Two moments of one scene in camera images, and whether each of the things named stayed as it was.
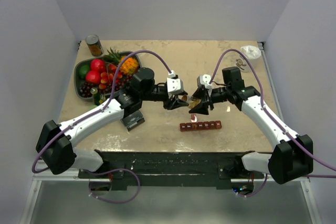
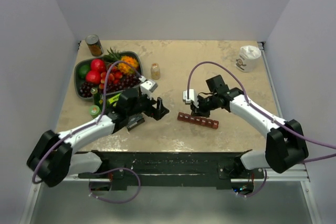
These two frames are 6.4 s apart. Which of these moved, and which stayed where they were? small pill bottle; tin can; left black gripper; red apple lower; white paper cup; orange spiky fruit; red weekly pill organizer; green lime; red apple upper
Moved: red weekly pill organizer; small pill bottle; left black gripper
Stayed: red apple upper; green lime; orange spiky fruit; red apple lower; white paper cup; tin can
